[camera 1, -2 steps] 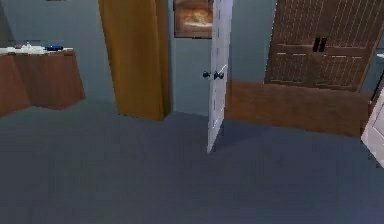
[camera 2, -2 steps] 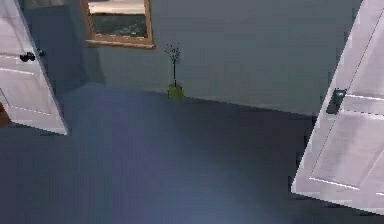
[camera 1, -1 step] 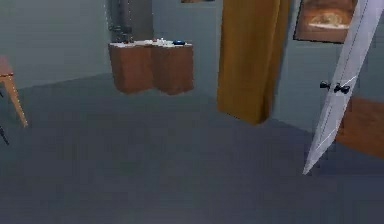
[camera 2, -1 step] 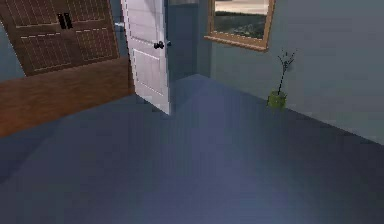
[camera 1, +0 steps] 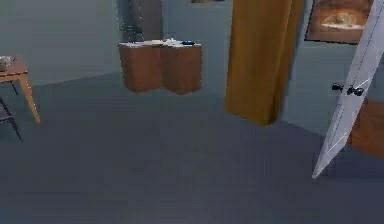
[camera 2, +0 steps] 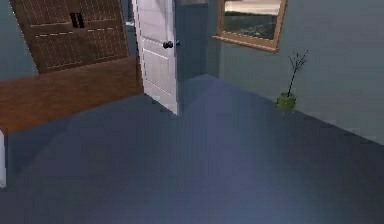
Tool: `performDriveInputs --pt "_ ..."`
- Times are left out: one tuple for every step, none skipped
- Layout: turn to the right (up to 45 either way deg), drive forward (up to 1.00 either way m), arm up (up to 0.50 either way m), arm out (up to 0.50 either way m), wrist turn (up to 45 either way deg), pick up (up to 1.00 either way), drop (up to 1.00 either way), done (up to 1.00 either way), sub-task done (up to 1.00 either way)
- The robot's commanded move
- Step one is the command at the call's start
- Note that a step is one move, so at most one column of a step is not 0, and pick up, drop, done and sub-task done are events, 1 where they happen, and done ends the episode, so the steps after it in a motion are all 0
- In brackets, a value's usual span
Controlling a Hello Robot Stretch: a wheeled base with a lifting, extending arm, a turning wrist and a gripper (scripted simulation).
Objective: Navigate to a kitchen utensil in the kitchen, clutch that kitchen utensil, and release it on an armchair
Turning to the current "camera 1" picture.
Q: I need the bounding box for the brown kitchen counter cabinet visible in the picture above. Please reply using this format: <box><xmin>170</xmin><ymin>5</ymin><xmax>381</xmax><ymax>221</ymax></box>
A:
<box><xmin>118</xmin><ymin>39</ymin><xmax>203</xmax><ymax>96</ymax></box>

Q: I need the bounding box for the tall ochre wooden cupboard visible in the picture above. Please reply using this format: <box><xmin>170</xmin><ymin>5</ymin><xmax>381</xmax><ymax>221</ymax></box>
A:
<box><xmin>224</xmin><ymin>0</ymin><xmax>305</xmax><ymax>127</ymax></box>

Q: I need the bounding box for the grey fridge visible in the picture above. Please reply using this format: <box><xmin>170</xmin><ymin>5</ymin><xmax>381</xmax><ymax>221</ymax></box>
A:
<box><xmin>117</xmin><ymin>0</ymin><xmax>164</xmax><ymax>43</ymax></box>

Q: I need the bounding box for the white room door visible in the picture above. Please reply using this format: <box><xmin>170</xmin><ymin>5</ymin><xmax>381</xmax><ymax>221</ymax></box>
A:
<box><xmin>311</xmin><ymin>0</ymin><xmax>384</xmax><ymax>180</ymax></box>

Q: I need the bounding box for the brown wooden cabinet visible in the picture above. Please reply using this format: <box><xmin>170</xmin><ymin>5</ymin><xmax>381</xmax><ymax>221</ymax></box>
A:
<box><xmin>346</xmin><ymin>98</ymin><xmax>384</xmax><ymax>160</ymax></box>

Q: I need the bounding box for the light wooden table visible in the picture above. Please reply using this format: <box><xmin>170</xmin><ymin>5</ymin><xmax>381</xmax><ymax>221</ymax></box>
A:
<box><xmin>0</xmin><ymin>54</ymin><xmax>42</xmax><ymax>125</ymax></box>

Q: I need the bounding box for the black chair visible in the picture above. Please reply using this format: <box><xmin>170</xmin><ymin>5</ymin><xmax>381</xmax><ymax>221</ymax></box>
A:
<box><xmin>0</xmin><ymin>80</ymin><xmax>24</xmax><ymax>143</ymax></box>

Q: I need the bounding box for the grey object on table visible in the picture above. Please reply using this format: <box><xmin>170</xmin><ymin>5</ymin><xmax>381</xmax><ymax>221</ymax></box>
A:
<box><xmin>0</xmin><ymin>56</ymin><xmax>12</xmax><ymax>73</ymax></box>

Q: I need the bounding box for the brown framed wall picture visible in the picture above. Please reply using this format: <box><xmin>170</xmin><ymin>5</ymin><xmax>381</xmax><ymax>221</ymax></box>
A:
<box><xmin>304</xmin><ymin>0</ymin><xmax>375</xmax><ymax>46</ymax></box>

